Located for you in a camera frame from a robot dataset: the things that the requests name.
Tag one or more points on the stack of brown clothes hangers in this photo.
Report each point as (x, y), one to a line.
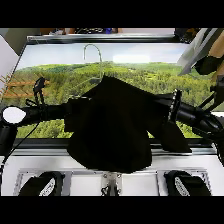
(23, 86)

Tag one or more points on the grey garment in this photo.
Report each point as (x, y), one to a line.
(195, 50)

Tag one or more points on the brown garment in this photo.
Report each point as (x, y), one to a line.
(218, 50)

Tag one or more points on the black long-sleeved shirt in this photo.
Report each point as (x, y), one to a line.
(113, 130)

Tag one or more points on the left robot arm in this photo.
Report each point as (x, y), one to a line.
(40, 113)

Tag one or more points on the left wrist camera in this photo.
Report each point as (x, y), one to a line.
(39, 86)

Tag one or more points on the pale thin clothes hanger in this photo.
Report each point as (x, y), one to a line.
(100, 56)

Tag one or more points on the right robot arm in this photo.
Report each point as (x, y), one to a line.
(196, 118)

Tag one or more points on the black garment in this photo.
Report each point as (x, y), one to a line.
(206, 65)

